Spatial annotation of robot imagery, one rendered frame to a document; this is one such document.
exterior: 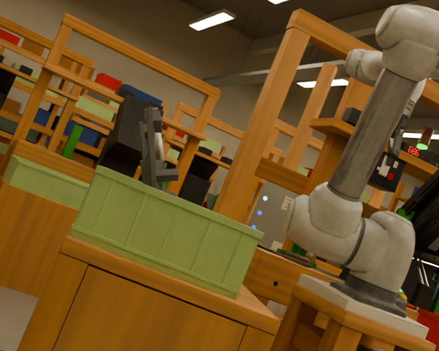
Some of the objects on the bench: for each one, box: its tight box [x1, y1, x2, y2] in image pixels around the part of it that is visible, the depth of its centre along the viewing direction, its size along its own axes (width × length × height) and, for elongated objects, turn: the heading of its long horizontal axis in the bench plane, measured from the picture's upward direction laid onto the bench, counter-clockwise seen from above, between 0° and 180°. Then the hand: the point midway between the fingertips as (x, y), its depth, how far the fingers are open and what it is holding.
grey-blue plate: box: [423, 278, 439, 312], centre depth 256 cm, size 10×2×14 cm, turn 100°
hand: (375, 168), depth 217 cm, fingers open, 10 cm apart
